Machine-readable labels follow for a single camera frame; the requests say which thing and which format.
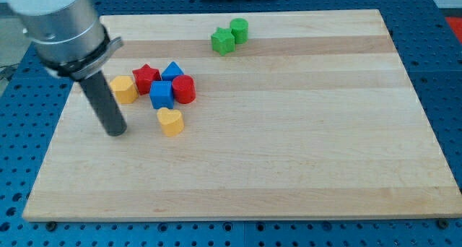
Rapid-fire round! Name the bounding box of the green cylinder block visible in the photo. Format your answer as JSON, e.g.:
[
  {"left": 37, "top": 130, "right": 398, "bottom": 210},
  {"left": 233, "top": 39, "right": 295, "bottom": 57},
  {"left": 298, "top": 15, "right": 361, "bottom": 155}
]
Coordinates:
[{"left": 230, "top": 18, "right": 248, "bottom": 44}]

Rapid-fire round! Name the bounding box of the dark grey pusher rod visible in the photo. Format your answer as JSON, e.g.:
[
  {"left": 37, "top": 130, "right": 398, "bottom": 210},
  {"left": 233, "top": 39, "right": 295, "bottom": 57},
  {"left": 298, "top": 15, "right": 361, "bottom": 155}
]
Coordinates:
[{"left": 79, "top": 71, "right": 127, "bottom": 137}]

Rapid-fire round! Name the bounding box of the green star block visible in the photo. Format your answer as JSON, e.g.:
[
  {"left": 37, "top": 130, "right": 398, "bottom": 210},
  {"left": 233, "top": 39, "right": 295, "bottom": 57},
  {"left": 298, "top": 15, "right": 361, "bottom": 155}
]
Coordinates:
[{"left": 211, "top": 27, "right": 235, "bottom": 56}]

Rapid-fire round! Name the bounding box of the blue cube block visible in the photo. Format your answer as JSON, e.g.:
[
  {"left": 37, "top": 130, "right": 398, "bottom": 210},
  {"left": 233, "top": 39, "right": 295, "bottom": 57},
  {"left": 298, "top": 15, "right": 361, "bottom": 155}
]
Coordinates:
[{"left": 149, "top": 81, "right": 174, "bottom": 110}]

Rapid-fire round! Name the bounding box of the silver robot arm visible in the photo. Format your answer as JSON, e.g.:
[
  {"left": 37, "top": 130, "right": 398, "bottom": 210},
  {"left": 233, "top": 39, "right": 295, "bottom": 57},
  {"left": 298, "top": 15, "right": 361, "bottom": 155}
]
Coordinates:
[{"left": 6, "top": 0, "right": 127, "bottom": 137}]

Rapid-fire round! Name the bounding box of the red cylinder block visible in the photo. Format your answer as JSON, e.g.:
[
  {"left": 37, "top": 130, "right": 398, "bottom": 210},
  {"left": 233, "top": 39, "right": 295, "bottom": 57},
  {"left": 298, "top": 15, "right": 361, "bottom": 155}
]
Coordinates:
[{"left": 172, "top": 74, "right": 196, "bottom": 104}]

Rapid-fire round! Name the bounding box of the red object at edge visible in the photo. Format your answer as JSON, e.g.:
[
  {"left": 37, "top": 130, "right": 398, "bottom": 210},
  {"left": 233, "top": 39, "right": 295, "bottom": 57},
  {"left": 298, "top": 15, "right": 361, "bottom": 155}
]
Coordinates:
[{"left": 445, "top": 17, "right": 462, "bottom": 43}]

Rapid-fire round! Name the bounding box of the yellow hexagon block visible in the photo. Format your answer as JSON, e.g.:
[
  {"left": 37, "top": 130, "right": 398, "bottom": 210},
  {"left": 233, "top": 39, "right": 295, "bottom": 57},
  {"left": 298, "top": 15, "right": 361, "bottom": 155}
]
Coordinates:
[{"left": 110, "top": 76, "right": 139, "bottom": 104}]

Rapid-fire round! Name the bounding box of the yellow heart block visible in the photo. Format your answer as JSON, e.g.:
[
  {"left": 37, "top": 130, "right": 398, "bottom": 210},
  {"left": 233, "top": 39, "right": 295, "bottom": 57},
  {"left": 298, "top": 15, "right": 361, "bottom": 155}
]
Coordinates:
[{"left": 157, "top": 108, "right": 185, "bottom": 137}]

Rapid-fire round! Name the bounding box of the wooden board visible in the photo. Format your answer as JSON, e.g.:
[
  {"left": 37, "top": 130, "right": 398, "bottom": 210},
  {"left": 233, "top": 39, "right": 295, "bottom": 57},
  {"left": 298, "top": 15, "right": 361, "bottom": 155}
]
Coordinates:
[{"left": 23, "top": 9, "right": 461, "bottom": 222}]

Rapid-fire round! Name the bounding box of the blue triangle block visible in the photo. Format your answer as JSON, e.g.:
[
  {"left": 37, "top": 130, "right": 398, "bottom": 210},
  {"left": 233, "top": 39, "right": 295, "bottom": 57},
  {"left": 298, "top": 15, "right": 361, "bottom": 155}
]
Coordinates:
[{"left": 161, "top": 61, "right": 184, "bottom": 81}]

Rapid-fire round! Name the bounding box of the red star block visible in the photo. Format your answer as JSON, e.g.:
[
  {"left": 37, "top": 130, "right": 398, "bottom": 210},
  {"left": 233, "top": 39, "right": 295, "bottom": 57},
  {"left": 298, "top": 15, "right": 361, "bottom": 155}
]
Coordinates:
[{"left": 132, "top": 64, "right": 162, "bottom": 95}]

